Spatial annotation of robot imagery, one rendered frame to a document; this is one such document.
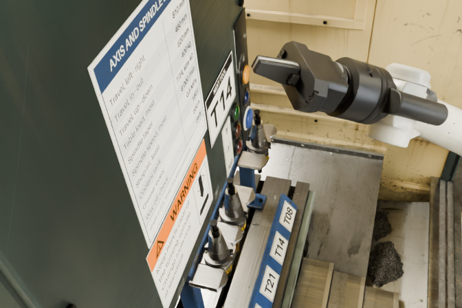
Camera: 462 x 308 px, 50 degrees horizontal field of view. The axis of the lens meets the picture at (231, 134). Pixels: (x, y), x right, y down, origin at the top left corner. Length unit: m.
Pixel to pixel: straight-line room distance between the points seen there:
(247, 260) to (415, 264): 0.59
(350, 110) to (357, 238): 1.00
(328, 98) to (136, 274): 0.36
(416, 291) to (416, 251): 0.15
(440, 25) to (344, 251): 0.74
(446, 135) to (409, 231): 0.78
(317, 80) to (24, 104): 0.44
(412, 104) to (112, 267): 0.48
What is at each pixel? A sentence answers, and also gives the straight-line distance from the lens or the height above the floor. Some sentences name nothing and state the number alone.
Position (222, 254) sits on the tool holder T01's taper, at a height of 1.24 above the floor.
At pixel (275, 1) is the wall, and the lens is 1.43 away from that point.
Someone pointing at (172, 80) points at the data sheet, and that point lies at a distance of 0.44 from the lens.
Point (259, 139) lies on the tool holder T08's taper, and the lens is 1.22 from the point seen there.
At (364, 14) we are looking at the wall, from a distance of 1.40.
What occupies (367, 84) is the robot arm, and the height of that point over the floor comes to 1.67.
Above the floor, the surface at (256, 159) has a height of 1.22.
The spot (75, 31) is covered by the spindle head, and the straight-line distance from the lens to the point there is 0.30.
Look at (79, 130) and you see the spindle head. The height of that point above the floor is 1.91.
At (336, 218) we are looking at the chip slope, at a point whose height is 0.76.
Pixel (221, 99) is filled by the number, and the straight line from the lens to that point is 0.58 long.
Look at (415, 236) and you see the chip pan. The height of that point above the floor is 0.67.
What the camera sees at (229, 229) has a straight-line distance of 1.10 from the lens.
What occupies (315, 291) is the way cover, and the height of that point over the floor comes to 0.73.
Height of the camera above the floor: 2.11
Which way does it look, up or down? 44 degrees down
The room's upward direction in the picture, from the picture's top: 6 degrees counter-clockwise
